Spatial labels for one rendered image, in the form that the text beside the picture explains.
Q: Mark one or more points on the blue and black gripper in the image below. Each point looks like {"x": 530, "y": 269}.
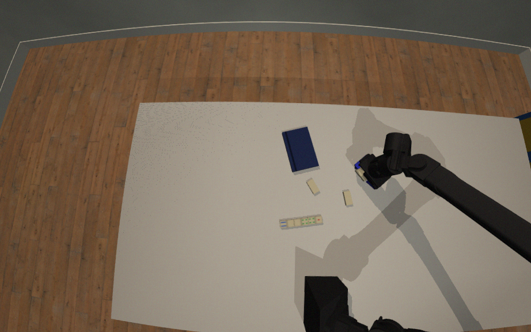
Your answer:
{"x": 371, "y": 172}

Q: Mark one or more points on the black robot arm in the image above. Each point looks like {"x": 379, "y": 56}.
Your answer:
{"x": 507, "y": 226}

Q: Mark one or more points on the dark blue notebook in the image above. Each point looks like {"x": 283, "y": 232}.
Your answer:
{"x": 300, "y": 149}

